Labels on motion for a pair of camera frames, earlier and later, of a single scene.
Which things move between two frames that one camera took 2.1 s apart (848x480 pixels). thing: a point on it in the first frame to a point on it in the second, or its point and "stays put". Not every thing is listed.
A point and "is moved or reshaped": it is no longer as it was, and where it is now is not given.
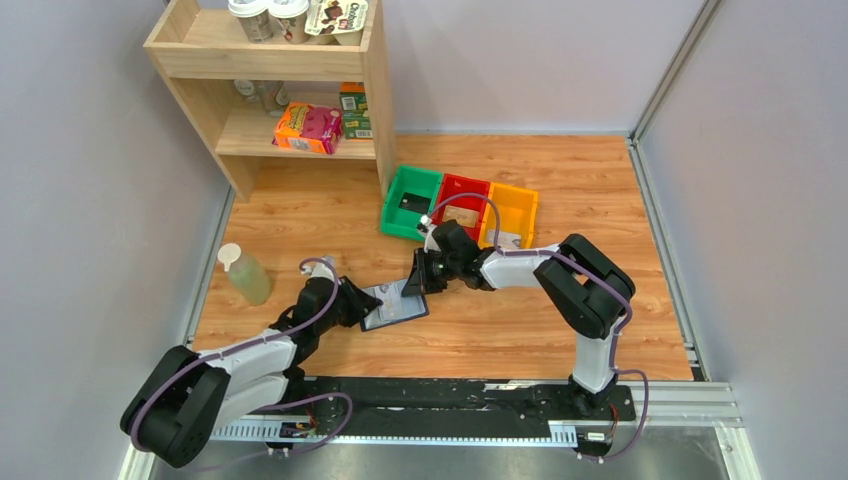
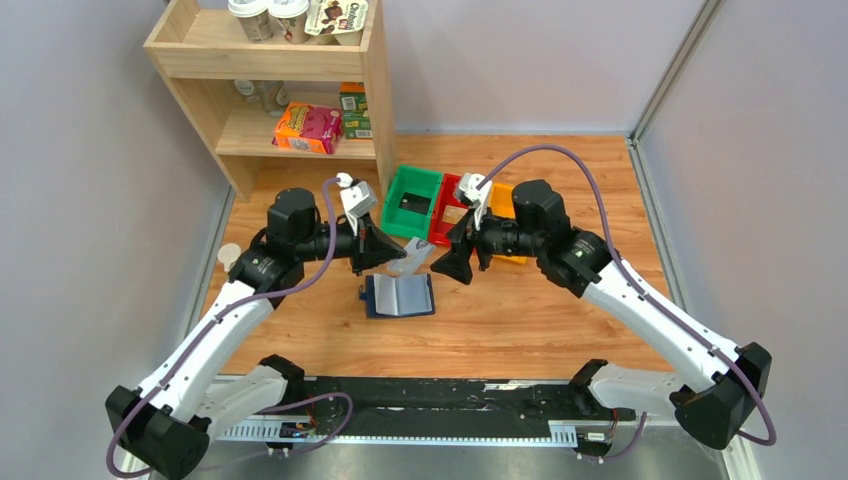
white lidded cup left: (253, 16) stays put
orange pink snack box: (309, 127) stays put
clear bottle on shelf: (273, 94) stays put
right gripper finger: (424, 278) to (456, 263)
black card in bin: (415, 202) stays put
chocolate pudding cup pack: (336, 20) stays put
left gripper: (360, 303) to (377, 248)
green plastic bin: (403, 222) stays put
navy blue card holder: (396, 308) is moved or reshaped
